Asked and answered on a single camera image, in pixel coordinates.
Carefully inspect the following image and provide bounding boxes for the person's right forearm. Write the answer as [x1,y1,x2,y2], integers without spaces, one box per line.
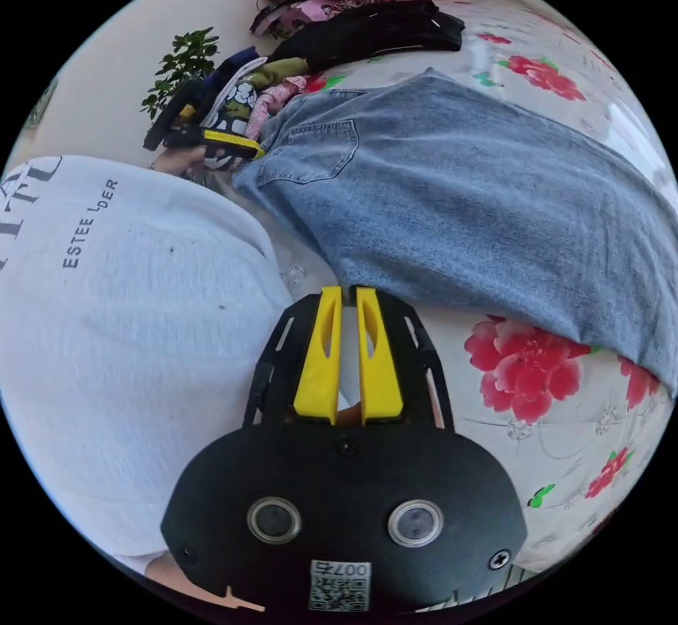
[143,552,266,613]

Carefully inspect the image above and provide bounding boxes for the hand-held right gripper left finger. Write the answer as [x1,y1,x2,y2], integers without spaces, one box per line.
[294,286,343,425]

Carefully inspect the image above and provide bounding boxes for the pile of clothes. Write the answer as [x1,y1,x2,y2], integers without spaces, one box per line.
[200,0,467,145]

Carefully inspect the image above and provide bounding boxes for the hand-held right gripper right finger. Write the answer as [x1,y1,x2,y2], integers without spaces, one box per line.
[355,286,405,424]

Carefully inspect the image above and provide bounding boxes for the light blue jeans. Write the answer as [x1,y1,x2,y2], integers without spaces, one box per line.
[232,67,678,399]

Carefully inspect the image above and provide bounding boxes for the green potted plant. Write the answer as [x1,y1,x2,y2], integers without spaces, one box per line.
[139,26,221,121]

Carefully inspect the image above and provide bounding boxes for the person's left hand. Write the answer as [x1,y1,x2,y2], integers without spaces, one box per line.
[149,147,213,179]

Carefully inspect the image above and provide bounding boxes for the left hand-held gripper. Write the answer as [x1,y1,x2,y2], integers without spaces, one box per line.
[143,78,267,161]

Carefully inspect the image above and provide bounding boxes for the person's body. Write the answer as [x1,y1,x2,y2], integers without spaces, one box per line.
[0,154,295,574]

